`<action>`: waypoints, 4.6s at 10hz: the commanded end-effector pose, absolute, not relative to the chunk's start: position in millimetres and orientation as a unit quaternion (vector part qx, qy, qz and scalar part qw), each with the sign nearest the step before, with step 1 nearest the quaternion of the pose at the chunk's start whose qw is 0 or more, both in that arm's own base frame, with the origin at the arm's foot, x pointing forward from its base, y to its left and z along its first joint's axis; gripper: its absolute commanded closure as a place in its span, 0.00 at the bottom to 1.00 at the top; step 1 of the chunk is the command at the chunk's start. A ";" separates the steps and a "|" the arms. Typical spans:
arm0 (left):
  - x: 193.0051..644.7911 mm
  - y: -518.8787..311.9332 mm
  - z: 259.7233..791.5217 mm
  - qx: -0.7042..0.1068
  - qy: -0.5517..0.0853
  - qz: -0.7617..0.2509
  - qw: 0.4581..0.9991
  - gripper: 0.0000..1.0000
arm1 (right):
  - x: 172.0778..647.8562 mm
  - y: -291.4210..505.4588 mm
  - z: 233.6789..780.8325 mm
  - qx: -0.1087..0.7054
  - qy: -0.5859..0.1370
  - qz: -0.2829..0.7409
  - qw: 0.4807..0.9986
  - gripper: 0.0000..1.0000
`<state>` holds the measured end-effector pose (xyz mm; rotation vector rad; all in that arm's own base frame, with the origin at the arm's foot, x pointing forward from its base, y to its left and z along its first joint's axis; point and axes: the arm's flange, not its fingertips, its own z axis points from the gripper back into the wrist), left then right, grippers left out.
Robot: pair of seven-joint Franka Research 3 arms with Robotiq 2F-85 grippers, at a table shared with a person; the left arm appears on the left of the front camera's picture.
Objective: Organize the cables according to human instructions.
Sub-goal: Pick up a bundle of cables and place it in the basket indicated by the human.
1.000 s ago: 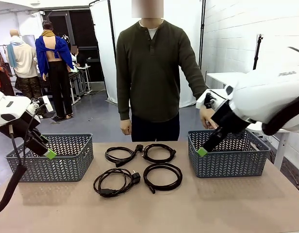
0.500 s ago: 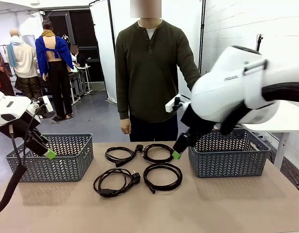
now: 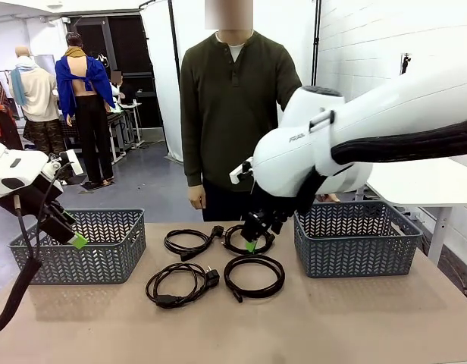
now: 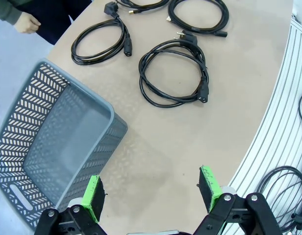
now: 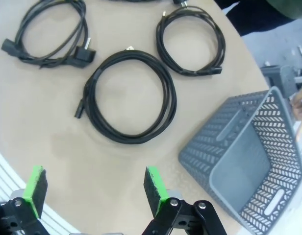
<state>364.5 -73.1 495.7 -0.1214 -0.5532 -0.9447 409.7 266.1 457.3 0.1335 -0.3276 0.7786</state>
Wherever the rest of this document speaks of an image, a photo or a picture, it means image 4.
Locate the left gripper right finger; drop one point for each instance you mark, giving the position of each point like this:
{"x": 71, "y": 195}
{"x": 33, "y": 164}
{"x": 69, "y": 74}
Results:
{"x": 209, "y": 186}

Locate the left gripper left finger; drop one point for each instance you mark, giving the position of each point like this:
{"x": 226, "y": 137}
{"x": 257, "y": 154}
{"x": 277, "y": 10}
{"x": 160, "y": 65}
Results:
{"x": 93, "y": 195}

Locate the person's right forearm green sleeve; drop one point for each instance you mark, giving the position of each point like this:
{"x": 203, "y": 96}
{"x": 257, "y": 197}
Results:
{"x": 4, "y": 8}

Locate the person's right hand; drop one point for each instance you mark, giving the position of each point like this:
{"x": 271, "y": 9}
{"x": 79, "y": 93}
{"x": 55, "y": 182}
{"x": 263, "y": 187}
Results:
{"x": 27, "y": 23}

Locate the empty grey plastic mesh basket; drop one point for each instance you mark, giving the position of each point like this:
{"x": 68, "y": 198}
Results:
{"x": 75, "y": 137}

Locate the person in dark clothes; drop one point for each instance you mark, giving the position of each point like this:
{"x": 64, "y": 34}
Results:
{"x": 57, "y": 17}

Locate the aluminium slotted table frame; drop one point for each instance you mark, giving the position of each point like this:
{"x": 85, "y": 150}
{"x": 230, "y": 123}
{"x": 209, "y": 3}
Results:
{"x": 276, "y": 122}

